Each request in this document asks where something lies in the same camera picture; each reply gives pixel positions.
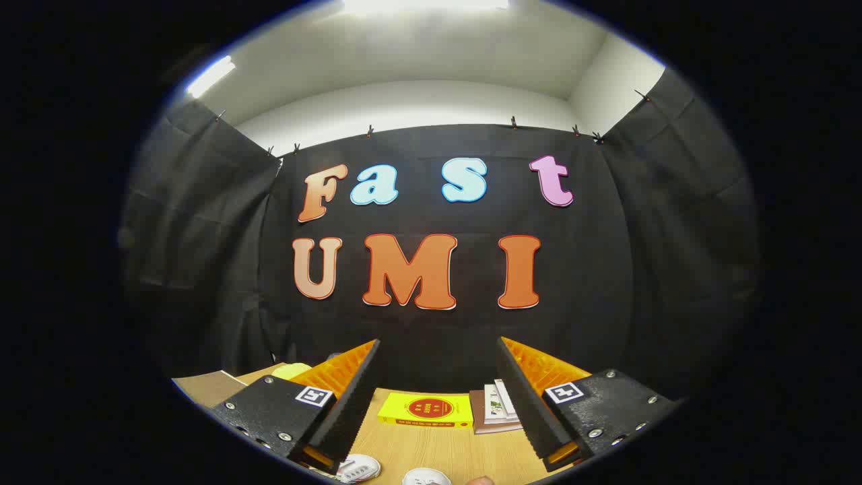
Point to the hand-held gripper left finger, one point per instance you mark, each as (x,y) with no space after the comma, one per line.
(353,411)

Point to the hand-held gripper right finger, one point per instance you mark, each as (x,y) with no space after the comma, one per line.
(528,404)

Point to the white canvas shoe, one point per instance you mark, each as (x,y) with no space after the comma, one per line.
(425,477)
(358,467)

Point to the brown fabric storage box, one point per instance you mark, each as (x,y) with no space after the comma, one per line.
(209,389)

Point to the white illustrated book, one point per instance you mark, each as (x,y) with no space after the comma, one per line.
(504,396)
(491,404)

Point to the yellow book with red label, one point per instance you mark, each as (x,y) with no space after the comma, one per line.
(424,409)

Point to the yellow bread-shaped plush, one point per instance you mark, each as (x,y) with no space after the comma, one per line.
(291,370)

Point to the ceiling light strip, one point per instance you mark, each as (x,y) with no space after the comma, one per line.
(210,76)

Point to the ceiling light panel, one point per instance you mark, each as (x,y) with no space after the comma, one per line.
(424,5)

